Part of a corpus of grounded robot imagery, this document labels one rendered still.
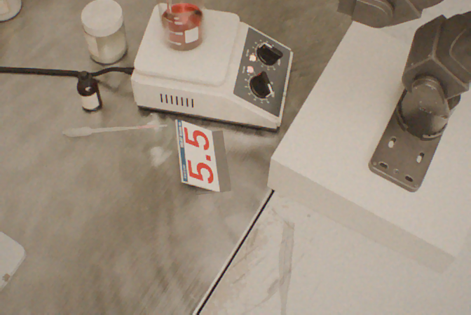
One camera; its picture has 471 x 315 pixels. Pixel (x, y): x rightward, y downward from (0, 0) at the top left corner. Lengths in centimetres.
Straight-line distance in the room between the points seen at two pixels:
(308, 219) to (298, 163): 8
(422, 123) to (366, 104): 9
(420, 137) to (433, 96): 11
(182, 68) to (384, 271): 36
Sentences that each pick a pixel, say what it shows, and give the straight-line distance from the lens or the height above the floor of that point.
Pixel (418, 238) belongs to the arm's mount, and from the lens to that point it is 77.
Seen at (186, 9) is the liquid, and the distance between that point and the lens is 84.
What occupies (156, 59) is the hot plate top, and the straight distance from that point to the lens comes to 83.
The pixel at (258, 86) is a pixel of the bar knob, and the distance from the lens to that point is 84.
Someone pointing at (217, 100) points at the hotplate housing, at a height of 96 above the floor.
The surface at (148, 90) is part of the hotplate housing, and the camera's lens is 84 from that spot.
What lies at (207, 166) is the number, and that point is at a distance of 82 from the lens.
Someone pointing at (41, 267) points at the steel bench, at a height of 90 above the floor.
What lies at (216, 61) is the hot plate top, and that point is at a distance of 82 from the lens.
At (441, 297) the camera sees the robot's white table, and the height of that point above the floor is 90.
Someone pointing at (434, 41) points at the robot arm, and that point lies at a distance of 70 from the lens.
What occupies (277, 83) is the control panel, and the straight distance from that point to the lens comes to 87.
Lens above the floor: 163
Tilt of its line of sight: 58 degrees down
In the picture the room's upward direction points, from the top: 3 degrees clockwise
